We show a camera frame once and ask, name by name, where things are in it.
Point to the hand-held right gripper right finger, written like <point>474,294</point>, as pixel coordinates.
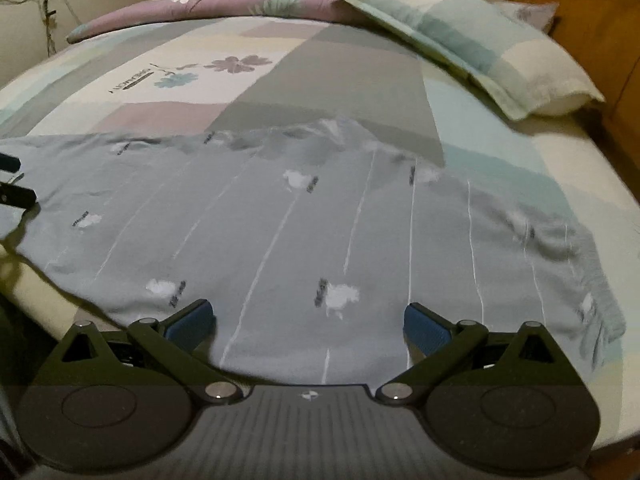
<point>422,329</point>

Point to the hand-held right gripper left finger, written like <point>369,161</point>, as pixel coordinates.
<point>192,321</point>

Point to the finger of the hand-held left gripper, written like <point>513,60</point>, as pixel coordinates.
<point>20,196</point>
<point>10,163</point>

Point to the grey printed pants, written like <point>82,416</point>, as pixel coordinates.
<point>300,220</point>

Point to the purple floral quilt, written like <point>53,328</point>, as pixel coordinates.
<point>225,5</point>

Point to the large patchwork pillow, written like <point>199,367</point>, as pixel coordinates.
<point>475,35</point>

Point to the small floral pillow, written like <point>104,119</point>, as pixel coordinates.
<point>530,15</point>

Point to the wooden headboard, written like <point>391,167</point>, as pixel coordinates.
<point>600,10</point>

